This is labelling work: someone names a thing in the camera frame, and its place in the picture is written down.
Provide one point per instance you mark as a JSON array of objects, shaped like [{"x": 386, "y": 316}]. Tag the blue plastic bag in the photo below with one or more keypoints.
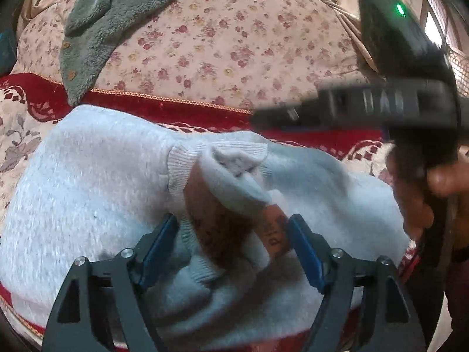
[{"x": 6, "y": 53}]

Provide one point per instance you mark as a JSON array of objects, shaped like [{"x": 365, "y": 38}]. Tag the window with metal grille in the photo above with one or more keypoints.
[{"x": 438, "y": 25}]

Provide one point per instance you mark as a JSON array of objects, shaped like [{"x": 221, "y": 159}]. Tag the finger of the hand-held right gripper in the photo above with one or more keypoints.
[{"x": 293, "y": 113}]

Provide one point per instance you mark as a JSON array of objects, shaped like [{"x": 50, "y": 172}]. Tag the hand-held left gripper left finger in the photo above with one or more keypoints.
[{"x": 159, "y": 253}]

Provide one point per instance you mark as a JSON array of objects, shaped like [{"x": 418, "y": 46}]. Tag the grey fleece jacket wooden buttons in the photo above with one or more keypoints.
[{"x": 95, "y": 33}]

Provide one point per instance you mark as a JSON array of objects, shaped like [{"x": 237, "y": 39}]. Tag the light grey sweater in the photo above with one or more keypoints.
[{"x": 95, "y": 198}]

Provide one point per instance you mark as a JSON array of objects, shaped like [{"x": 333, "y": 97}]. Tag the pink floral quilt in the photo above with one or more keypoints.
[{"x": 227, "y": 44}]

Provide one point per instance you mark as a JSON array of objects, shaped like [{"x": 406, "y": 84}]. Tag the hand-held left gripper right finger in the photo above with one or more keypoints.
[{"x": 306, "y": 253}]

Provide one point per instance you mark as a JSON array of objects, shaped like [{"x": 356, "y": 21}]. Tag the person's right hand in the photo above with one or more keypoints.
[{"x": 408, "y": 198}]

